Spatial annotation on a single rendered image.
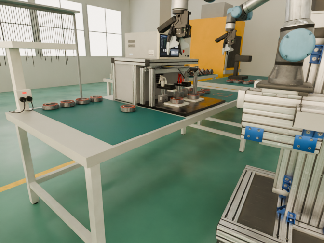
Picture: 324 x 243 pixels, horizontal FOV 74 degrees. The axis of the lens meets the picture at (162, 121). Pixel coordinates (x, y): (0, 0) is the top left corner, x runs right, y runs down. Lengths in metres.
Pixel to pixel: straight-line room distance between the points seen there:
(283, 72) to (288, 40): 0.19
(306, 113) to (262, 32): 6.08
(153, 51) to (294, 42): 1.07
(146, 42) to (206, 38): 3.84
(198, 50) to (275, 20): 2.33
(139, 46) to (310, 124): 1.34
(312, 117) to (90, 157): 0.91
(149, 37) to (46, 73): 6.47
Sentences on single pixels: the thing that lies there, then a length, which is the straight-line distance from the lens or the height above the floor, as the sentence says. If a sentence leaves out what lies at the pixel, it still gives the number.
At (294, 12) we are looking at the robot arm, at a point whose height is 1.32.
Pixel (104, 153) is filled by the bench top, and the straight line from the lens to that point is 0.99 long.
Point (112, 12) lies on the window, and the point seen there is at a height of 2.60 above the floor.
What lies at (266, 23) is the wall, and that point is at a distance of 7.03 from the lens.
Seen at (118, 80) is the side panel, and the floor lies 0.93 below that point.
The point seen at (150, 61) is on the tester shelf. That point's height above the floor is 1.10.
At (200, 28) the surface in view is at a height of 1.75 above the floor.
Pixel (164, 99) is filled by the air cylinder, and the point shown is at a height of 0.80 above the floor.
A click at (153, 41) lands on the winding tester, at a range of 1.77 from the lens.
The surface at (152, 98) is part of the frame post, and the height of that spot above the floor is 0.83.
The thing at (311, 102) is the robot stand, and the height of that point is 0.97.
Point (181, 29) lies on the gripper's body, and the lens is 1.09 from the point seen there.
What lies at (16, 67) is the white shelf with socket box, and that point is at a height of 1.05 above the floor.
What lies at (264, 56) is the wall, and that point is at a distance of 6.97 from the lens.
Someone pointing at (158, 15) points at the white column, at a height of 2.02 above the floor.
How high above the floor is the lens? 1.16
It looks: 18 degrees down
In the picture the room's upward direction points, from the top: 1 degrees clockwise
